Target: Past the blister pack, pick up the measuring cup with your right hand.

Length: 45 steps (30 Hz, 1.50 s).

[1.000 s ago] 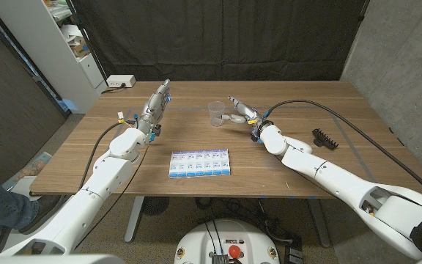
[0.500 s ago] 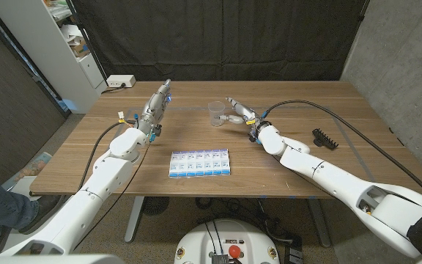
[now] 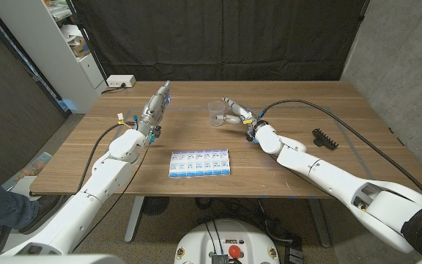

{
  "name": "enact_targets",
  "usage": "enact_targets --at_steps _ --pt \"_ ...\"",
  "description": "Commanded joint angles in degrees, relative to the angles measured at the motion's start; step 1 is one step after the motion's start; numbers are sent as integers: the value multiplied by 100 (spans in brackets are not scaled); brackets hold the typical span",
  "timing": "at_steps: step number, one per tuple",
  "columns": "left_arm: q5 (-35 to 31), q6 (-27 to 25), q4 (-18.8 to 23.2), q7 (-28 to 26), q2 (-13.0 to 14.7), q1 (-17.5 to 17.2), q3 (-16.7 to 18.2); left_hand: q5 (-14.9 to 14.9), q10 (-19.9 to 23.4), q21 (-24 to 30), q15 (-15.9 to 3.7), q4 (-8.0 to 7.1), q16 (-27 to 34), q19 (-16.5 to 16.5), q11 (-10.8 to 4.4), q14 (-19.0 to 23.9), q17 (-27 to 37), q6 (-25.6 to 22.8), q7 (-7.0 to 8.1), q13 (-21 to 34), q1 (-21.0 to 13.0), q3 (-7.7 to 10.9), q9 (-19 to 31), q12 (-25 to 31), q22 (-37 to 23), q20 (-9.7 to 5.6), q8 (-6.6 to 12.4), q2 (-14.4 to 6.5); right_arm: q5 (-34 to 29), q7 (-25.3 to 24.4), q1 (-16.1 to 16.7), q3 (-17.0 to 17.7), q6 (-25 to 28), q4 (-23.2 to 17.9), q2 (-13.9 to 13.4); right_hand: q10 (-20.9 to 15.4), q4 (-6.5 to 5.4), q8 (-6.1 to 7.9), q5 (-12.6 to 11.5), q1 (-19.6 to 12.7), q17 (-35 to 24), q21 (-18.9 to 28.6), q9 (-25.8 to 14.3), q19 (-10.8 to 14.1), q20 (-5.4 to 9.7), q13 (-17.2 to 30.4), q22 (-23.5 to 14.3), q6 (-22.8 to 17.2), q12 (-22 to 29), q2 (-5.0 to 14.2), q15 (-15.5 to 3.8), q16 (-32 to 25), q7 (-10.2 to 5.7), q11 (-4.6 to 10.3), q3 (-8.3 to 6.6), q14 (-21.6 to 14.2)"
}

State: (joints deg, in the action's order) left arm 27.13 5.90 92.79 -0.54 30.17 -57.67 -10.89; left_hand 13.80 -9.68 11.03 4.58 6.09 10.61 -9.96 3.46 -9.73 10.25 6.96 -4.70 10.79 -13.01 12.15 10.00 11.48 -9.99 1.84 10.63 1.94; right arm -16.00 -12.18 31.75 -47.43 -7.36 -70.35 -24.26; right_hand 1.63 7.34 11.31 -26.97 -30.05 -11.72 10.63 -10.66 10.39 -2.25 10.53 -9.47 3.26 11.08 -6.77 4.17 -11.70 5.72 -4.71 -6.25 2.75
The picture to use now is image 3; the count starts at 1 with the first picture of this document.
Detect dark shoe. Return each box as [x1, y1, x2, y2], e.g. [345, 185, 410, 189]
[18, 194, 65, 235]

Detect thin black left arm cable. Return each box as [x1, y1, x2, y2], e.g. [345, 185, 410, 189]
[72, 142, 152, 252]

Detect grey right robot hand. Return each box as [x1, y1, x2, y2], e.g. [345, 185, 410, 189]
[213, 97, 259, 128]

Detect black curtain backdrop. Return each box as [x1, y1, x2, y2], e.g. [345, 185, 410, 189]
[70, 0, 370, 82]

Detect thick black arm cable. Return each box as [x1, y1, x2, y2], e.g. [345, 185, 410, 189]
[260, 98, 422, 212]
[77, 120, 137, 194]

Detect colourful magazine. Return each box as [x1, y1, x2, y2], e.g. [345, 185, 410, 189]
[12, 152, 53, 183]

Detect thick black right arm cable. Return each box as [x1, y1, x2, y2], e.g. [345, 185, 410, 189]
[260, 98, 422, 212]

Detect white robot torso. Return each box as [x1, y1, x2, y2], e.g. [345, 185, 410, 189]
[174, 219, 281, 264]

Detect white floor platform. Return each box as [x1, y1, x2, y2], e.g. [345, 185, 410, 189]
[0, 175, 76, 254]

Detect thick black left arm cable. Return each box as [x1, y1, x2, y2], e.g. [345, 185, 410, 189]
[77, 120, 137, 194]

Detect white paper stack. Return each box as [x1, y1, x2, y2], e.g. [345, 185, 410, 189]
[60, 23, 84, 45]

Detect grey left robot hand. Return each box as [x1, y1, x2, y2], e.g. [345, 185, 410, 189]
[136, 80, 171, 137]

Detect cardboard box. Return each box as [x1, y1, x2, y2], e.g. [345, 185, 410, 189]
[70, 36, 91, 58]

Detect blue white pill organizer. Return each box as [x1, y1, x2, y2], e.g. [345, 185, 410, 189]
[169, 148, 232, 179]

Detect black floor cables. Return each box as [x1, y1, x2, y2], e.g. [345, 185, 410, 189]
[196, 197, 292, 243]

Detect black comb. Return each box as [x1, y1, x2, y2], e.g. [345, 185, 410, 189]
[311, 128, 339, 150]

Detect round black floor fan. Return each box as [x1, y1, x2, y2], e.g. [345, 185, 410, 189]
[141, 197, 171, 216]

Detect white shelf cabinet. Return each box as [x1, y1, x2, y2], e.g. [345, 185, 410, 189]
[0, 0, 108, 114]

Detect clear plastic measuring cup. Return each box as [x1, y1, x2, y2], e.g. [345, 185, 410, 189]
[207, 100, 227, 128]

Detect white power strip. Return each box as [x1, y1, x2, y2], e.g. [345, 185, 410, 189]
[106, 74, 137, 89]

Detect white table leg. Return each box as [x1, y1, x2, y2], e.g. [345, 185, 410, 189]
[308, 197, 332, 249]
[124, 196, 146, 243]

